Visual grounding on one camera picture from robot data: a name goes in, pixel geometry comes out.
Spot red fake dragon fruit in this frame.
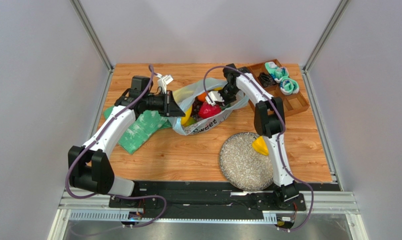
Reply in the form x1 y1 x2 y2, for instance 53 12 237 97
198 102 222 119

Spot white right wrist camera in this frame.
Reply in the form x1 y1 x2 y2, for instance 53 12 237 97
205 91 224 106

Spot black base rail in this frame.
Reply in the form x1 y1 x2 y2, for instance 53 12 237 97
108 181 308 221

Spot black patterned rolled sock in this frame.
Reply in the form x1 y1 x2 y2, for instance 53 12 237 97
257 72 277 88

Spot orange fake fruit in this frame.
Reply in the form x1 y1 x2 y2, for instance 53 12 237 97
196 92 208 102

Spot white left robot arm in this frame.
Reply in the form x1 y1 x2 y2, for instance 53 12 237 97
65 73 185 197

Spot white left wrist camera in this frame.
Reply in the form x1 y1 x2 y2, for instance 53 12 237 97
156 73 174 93

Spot green white sock far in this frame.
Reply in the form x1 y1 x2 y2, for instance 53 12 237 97
264 61 289 83

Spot dark fake grapes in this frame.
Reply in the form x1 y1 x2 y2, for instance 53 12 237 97
190 99 204 119

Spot yellow fake bell pepper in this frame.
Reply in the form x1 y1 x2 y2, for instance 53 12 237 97
251 136 269 156

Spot green white cloth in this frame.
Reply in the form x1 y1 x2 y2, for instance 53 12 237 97
117 110 172 155

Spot yellow fake banana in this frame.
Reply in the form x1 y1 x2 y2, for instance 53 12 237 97
180 106 193 125

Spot speckled round plate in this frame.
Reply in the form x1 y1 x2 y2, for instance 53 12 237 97
218 132 274 192

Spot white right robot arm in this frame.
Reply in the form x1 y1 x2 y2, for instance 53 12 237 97
219 64 299 209

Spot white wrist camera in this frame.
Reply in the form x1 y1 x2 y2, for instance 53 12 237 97
156 73 174 93
205 91 224 106

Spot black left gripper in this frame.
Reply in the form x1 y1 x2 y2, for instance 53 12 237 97
142 90 186 118

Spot green white sock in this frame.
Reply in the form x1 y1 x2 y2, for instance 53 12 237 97
279 77 300 96
264 61 289 83

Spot wooden compartment tray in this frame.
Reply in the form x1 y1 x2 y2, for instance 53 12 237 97
247 59 310 117

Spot green white sock near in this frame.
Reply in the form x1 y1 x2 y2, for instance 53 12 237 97
279 77 300 96

